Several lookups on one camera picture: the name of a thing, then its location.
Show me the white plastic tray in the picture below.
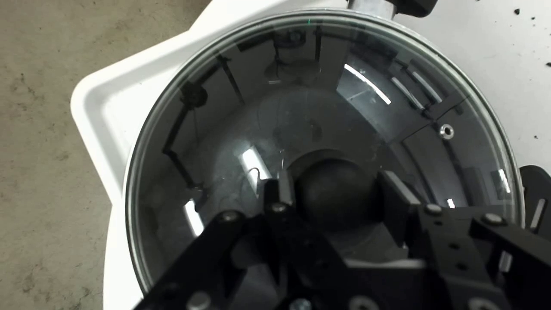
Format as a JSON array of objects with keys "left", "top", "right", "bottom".
[{"left": 68, "top": 0, "right": 551, "bottom": 310}]

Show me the black measuring cup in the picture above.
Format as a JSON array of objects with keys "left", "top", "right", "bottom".
[{"left": 390, "top": 0, "right": 440, "bottom": 18}]

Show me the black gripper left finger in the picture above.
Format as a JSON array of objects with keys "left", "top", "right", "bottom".
[{"left": 137, "top": 170, "right": 347, "bottom": 310}]

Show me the black pot with handles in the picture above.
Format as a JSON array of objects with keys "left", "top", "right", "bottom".
[{"left": 125, "top": 12, "right": 551, "bottom": 296}]

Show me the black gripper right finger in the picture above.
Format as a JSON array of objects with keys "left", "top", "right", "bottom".
[{"left": 376, "top": 168, "right": 551, "bottom": 310}]

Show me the glass lid with black knob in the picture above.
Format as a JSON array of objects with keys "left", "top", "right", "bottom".
[{"left": 123, "top": 10, "right": 528, "bottom": 296}]

